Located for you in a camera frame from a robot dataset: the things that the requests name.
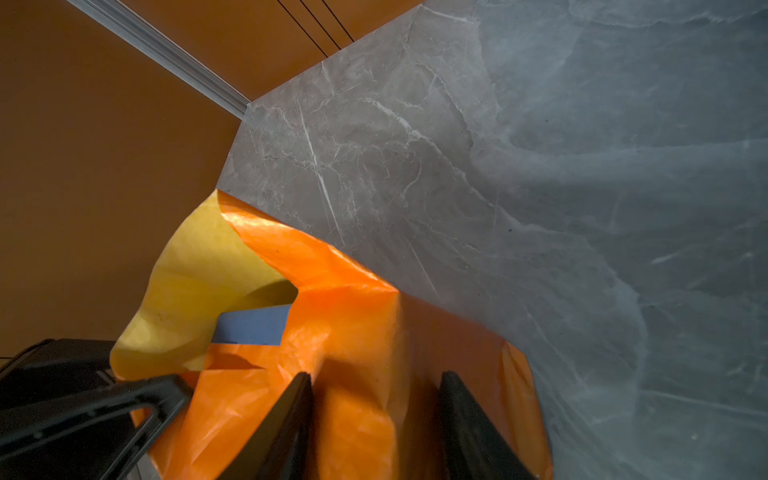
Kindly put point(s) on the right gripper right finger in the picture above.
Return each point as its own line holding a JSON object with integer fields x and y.
{"x": 473, "y": 447}

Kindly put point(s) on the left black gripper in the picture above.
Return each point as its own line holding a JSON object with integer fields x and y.
{"x": 64, "y": 417}

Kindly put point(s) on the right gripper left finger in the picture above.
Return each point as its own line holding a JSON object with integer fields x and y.
{"x": 278, "y": 447}

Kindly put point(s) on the yellow orange wrapping paper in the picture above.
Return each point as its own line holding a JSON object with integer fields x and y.
{"x": 375, "y": 355}

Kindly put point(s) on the left aluminium corner post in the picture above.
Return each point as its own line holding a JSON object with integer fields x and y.
{"x": 119, "y": 19}

